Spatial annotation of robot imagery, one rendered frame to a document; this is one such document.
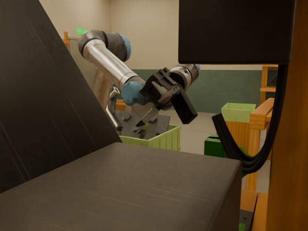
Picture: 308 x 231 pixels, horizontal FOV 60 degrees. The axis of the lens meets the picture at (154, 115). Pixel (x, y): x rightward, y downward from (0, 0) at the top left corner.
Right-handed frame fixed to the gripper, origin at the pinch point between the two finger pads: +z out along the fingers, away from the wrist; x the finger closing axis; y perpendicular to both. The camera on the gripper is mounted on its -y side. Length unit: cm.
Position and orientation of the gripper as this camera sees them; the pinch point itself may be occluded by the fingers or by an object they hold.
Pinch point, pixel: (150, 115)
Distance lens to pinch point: 63.2
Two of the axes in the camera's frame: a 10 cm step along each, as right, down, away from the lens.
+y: -7.2, -6.9, 0.2
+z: -4.2, 4.2, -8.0
